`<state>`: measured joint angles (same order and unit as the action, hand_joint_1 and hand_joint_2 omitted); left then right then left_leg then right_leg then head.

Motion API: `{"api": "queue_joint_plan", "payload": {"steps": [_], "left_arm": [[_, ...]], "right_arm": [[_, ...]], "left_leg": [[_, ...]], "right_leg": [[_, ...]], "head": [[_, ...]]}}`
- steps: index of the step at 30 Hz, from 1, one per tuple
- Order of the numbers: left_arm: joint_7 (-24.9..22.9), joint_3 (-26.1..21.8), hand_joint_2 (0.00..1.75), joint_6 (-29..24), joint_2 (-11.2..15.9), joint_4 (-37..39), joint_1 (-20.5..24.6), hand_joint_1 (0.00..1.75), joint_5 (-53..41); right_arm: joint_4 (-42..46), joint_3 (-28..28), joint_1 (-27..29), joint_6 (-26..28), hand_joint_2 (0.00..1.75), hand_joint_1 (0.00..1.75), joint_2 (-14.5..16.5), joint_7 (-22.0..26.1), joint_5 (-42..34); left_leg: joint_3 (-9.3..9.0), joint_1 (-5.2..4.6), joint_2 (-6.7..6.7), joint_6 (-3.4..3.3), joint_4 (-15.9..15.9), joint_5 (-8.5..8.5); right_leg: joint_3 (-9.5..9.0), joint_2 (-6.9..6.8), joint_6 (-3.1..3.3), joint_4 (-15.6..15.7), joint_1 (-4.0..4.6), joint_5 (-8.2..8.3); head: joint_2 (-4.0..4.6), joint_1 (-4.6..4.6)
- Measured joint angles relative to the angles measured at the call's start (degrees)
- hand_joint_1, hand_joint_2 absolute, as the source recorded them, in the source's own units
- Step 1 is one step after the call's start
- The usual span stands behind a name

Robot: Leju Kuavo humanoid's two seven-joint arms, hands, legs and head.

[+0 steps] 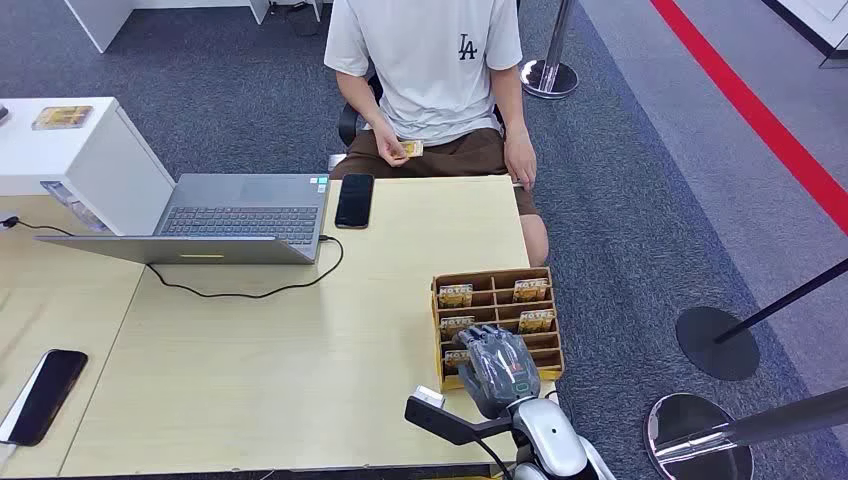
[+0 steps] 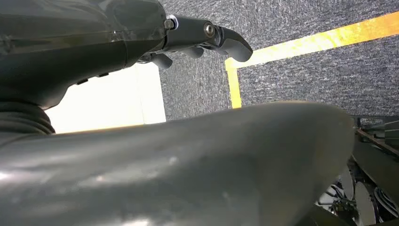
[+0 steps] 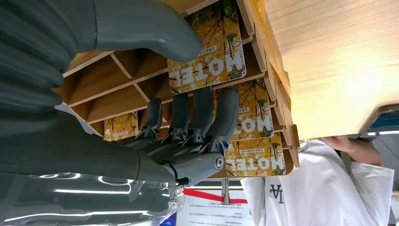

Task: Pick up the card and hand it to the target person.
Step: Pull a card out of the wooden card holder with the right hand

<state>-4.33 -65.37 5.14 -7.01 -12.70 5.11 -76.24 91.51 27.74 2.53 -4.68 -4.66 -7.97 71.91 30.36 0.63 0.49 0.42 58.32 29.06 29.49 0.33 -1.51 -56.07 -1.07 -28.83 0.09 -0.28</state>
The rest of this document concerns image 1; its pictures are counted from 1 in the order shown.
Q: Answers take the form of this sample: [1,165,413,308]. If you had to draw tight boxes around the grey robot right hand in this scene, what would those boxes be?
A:
[453,324,542,421]

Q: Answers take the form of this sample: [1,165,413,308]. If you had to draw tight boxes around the thin black cable with plug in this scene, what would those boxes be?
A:
[0,214,75,238]

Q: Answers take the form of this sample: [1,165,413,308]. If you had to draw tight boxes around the person's left hand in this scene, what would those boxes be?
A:
[503,127,539,193]

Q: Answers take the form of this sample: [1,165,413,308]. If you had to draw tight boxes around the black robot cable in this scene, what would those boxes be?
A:
[472,437,515,480]

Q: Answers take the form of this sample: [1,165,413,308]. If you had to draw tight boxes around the black stanchion post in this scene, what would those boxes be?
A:
[674,256,848,383]

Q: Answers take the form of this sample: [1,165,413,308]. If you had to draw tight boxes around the black smartphone white edge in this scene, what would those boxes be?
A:
[0,348,90,448]

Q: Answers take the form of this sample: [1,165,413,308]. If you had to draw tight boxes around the chrome base dark pole stanchion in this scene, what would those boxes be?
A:
[643,385,848,480]

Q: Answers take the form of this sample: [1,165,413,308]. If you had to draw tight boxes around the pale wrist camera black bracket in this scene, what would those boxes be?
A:
[404,386,515,447]

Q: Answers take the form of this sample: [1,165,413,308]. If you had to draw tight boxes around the person's right hand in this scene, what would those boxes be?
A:
[372,119,412,168]

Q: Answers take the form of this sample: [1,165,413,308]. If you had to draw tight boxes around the white cabinet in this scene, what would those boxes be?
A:
[760,0,848,70]

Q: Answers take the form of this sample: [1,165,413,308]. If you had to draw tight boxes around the cardboard card holder box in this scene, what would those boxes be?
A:
[430,266,566,393]

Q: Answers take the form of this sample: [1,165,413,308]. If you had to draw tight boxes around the grey laptop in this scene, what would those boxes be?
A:
[34,173,331,267]

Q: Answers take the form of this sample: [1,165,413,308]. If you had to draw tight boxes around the chrome stanchion post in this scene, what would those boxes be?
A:
[519,0,580,101]

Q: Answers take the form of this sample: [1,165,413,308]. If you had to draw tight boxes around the person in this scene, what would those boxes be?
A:
[323,0,551,268]

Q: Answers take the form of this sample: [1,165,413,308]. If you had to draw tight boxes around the white counter box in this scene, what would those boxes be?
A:
[0,96,178,238]

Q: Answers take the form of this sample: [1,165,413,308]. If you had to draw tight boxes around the black laptop power cable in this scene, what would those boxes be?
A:
[145,234,346,301]

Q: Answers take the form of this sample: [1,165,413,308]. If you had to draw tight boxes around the white desk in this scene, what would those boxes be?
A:
[63,0,273,55]

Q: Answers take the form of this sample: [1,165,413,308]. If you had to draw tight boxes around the clear acrylic holder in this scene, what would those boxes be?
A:
[40,179,111,235]

